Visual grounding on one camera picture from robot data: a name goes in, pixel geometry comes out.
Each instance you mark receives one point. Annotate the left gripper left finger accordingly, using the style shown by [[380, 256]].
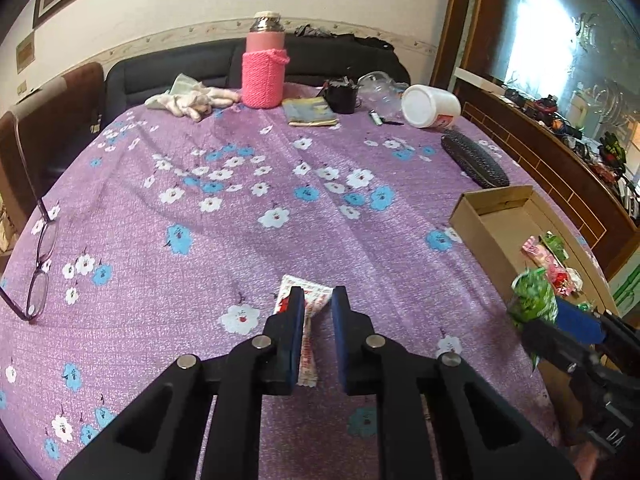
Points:
[[201, 418]]

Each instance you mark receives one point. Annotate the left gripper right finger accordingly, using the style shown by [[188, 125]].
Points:
[[436, 418]]

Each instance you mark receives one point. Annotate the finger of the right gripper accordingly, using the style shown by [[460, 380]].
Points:
[[607, 333], [562, 350]]

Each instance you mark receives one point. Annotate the green pea snack packet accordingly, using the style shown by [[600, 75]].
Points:
[[533, 299]]

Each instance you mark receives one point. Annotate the white red snack packet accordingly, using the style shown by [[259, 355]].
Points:
[[316, 297]]

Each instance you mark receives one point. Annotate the pink snack packet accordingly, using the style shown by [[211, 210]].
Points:
[[564, 280]]

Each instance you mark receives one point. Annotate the green crumpled snack packet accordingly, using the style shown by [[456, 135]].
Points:
[[555, 245]]

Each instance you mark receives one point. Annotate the cardboard box tray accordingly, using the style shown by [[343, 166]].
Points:
[[490, 229]]

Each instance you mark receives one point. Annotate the purple floral tablecloth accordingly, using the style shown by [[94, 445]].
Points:
[[173, 236]]

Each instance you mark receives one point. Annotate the white plastic jar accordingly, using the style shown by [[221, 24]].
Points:
[[429, 107]]

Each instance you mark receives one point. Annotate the lighter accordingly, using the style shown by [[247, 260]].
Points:
[[375, 118]]

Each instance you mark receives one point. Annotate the wooden brick-pattern cabinet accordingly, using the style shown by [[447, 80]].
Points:
[[470, 26]]

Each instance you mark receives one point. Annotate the clear plastic cup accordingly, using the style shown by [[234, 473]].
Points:
[[380, 92]]

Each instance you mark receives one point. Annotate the black small cup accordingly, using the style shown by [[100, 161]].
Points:
[[341, 95]]

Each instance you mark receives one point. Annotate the brown armchair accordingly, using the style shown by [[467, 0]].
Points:
[[44, 133]]

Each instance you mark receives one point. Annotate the small notebook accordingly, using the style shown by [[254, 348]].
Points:
[[310, 112]]

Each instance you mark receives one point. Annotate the white cloth gloves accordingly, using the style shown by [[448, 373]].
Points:
[[189, 98]]

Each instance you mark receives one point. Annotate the pink bottle with knit sleeve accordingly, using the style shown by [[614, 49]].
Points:
[[264, 62]]

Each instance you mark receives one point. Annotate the black sofa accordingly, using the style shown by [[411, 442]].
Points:
[[225, 64]]

